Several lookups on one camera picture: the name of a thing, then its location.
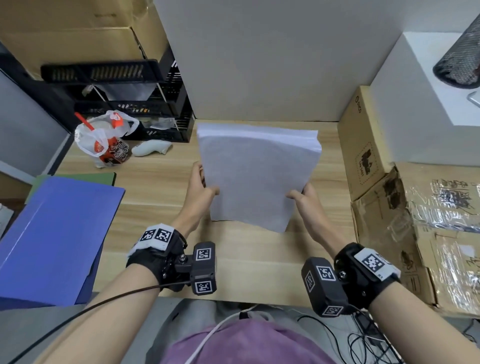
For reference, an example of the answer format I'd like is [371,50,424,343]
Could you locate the black wrist strap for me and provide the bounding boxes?
[333,242,402,310]
[126,223,188,293]

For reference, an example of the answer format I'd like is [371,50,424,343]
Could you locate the large brown cardboard box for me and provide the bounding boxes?
[0,0,170,82]

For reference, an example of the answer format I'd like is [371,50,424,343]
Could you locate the flat printed cardboard box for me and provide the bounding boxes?
[350,166,438,307]

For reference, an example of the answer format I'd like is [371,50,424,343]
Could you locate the white handheld controller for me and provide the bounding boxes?
[131,140,173,158]

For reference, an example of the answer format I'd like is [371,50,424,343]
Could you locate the grey trousers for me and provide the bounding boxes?
[146,298,338,364]

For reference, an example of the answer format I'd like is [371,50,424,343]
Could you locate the green folder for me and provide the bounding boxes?
[24,172,117,205]

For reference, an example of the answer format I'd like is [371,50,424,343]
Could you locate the brown labelled cardboard box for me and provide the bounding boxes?
[336,85,397,202]

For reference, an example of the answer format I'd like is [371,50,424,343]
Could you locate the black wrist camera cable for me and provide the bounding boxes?
[7,283,192,364]
[352,305,406,364]

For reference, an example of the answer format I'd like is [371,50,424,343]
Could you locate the taped cardboard boxes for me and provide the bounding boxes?
[395,161,480,233]

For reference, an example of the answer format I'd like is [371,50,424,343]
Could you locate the person's right hand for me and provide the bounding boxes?
[286,182,352,260]

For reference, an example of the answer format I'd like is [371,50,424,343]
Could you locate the white cable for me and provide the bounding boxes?
[187,304,260,364]

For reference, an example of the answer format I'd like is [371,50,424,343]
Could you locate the printed drink cup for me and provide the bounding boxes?
[101,138,131,166]

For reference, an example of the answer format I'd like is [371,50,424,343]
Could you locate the squared stack of white papers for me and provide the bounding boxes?
[196,122,323,234]

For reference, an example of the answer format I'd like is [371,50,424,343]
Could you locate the drink cup in plastic bag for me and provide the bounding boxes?
[74,110,140,169]

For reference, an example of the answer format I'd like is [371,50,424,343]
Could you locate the red drinking straw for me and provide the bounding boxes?
[74,111,96,132]

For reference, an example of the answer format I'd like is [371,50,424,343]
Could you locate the person's left hand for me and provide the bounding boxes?
[170,161,221,239]

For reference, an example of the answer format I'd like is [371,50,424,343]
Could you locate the white box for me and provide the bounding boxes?
[369,31,480,168]

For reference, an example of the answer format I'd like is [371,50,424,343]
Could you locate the black stacked file tray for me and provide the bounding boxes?
[40,46,196,144]

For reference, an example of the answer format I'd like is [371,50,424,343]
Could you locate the black mesh pen holder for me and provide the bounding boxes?
[432,13,480,90]

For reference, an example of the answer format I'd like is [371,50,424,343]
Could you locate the person's left forearm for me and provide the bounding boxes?
[33,264,160,364]

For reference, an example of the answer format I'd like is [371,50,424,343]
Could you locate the person's right forearm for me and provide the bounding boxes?
[369,277,480,364]

